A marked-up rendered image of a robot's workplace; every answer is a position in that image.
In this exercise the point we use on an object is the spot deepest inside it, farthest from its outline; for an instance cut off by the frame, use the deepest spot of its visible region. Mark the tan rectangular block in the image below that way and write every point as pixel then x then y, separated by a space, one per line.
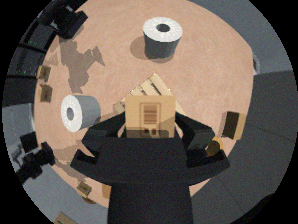
pixel 234 125

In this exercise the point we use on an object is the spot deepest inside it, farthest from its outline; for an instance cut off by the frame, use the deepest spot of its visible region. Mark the brown open cylinder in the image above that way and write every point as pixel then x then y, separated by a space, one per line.
pixel 214 146

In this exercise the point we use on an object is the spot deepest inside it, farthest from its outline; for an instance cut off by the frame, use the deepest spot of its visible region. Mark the brown cardboard carton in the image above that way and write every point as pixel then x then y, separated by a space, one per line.
pixel 44 93

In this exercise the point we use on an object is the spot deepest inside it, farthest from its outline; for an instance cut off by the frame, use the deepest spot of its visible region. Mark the tan cardboard carton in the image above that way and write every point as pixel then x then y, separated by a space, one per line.
pixel 83 189
pixel 44 72
pixel 150 116

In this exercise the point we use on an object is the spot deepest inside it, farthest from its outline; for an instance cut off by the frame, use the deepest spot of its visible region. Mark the small square wooden pallet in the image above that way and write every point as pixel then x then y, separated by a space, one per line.
pixel 149 90

